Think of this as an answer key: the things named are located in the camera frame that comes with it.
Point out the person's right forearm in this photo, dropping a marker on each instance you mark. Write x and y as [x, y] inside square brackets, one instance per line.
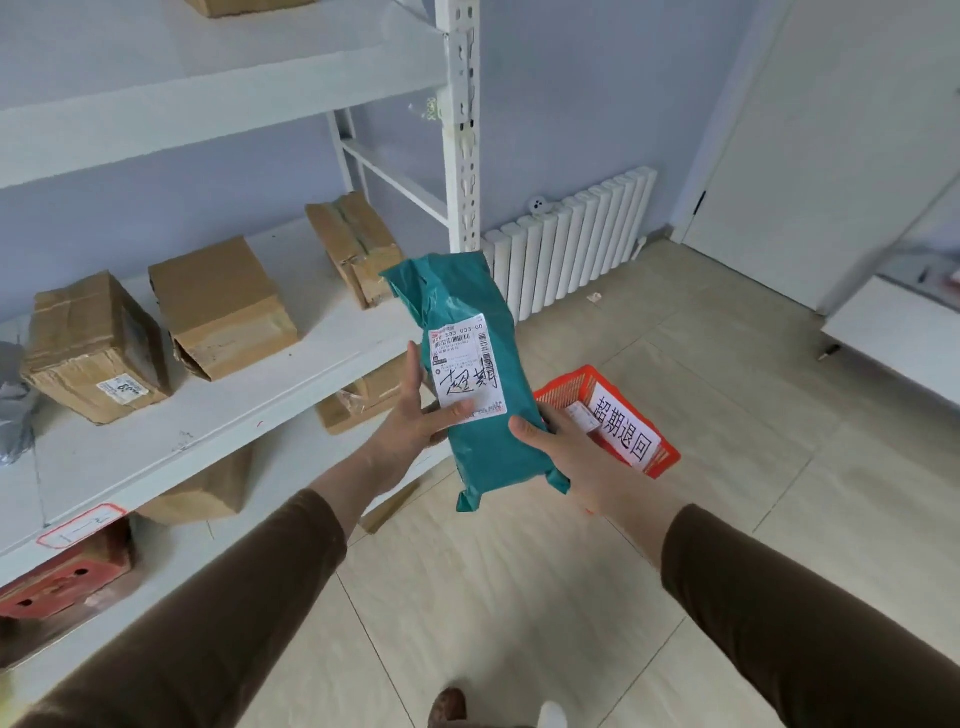
[787, 622]

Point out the long taped cardboard box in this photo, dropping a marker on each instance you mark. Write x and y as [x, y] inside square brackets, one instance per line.
[360, 240]

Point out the white cabinet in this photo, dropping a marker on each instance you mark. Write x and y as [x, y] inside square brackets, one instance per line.
[900, 337]

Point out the white radiator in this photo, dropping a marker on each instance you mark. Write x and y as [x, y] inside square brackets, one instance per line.
[555, 255]

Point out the red box in dark tray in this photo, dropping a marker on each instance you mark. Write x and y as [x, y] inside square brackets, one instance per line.
[60, 581]

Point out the narrow cardboard box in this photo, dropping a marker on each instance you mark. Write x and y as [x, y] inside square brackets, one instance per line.
[82, 330]

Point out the white paper sign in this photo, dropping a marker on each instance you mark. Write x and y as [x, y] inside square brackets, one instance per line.
[622, 431]

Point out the red plastic basket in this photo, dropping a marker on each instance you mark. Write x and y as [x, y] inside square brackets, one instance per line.
[559, 386]

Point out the small white power socket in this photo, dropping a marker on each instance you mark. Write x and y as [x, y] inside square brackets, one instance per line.
[538, 204]

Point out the teal mailer bag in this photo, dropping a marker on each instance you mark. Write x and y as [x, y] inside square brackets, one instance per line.
[480, 465]

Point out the white metal shelving rack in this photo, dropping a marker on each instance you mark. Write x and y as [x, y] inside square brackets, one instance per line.
[225, 420]

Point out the grey mailer bag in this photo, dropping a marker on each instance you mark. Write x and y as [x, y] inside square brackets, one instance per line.
[11, 420]

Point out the cardboard box with torn flap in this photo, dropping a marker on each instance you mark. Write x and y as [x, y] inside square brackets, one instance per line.
[217, 300]

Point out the person's brown shoe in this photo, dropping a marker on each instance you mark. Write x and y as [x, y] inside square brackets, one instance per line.
[448, 709]

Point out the green white tape scrap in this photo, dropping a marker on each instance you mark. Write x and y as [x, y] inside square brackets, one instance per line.
[429, 111]

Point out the person's right hand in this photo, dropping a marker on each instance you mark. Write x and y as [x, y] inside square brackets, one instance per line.
[585, 465]

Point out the white door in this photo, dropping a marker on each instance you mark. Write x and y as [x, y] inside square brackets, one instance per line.
[825, 150]

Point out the person's left hand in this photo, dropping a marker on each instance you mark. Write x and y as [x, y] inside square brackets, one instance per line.
[405, 442]

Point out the person's right leg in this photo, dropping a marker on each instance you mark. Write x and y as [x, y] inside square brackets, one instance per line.
[551, 716]

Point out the large cardboard box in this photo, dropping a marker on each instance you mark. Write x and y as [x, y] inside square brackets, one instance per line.
[240, 6]

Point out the person's left forearm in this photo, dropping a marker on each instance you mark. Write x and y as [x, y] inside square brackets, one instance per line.
[225, 622]

